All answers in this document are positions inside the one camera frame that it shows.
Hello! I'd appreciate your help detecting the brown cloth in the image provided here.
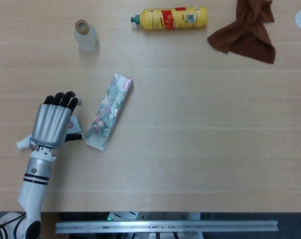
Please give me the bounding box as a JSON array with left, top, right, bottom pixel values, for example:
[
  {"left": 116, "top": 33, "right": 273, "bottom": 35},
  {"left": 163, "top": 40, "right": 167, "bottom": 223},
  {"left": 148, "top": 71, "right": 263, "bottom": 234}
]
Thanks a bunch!
[{"left": 206, "top": 0, "right": 276, "bottom": 65}]

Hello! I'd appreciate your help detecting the floral patterned box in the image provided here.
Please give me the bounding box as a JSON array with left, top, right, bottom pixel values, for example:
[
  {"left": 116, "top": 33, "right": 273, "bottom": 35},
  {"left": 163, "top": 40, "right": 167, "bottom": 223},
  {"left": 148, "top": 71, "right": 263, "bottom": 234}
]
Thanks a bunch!
[{"left": 83, "top": 73, "right": 134, "bottom": 152}]

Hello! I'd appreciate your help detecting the frosted glass bottle wooden cap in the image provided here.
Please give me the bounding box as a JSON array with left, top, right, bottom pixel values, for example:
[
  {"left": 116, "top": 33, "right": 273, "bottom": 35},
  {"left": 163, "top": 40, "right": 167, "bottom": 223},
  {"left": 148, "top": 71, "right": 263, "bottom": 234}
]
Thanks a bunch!
[{"left": 74, "top": 19, "right": 100, "bottom": 53}]

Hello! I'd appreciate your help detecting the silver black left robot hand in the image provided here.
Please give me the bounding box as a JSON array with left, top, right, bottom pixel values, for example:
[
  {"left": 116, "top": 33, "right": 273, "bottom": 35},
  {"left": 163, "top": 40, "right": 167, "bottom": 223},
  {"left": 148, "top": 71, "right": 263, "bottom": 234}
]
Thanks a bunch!
[{"left": 31, "top": 91, "right": 85, "bottom": 150}]

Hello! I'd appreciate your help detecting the aluminium rail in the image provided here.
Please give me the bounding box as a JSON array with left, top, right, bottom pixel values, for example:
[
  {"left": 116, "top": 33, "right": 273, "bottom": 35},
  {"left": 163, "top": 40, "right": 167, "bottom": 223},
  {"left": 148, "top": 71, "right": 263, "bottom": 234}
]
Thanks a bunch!
[{"left": 55, "top": 220, "right": 279, "bottom": 234}]

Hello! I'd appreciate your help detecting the yellow bottle green cap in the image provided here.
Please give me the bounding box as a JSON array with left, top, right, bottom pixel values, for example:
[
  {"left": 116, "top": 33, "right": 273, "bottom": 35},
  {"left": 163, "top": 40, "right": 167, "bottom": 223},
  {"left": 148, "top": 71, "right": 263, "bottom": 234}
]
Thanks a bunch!
[{"left": 130, "top": 6, "right": 208, "bottom": 31}]

